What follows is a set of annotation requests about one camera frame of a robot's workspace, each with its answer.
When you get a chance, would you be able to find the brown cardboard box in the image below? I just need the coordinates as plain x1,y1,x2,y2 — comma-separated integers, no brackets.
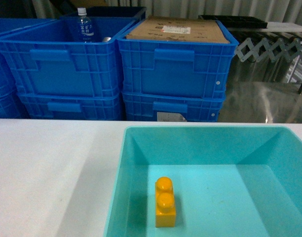
126,17,229,43

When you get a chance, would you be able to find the yellow two-stud toy block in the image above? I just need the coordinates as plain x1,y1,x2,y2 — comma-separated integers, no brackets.
155,176,177,228

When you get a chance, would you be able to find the lower right blue crate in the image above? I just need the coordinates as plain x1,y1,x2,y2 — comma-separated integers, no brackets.
122,92,226,122

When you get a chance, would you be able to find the upper right blue crate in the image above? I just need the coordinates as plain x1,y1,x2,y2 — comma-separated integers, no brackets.
117,20,238,99

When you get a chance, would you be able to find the teal plastic tray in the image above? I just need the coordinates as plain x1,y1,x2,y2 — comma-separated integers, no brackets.
104,126,302,237

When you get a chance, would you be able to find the clear plastic water bottle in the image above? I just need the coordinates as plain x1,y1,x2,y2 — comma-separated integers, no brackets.
76,7,100,43

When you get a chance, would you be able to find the dark blue rear crate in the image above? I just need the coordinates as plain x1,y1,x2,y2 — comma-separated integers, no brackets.
60,6,147,23

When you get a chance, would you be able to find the lower left blue crate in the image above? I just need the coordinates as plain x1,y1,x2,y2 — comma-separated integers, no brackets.
17,93,124,120

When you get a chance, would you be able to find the upper left blue crate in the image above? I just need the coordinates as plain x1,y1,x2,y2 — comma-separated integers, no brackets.
0,17,135,98

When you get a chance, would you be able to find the black plastic tray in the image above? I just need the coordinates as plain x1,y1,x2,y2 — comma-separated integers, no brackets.
198,15,267,29

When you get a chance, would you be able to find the far left blue crate stack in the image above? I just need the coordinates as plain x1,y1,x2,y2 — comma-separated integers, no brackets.
0,18,51,119

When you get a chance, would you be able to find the white foam board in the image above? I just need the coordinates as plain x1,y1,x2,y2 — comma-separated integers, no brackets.
266,22,302,33

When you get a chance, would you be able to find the expandable roller conveyor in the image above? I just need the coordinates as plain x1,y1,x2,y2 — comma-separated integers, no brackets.
228,29,302,94

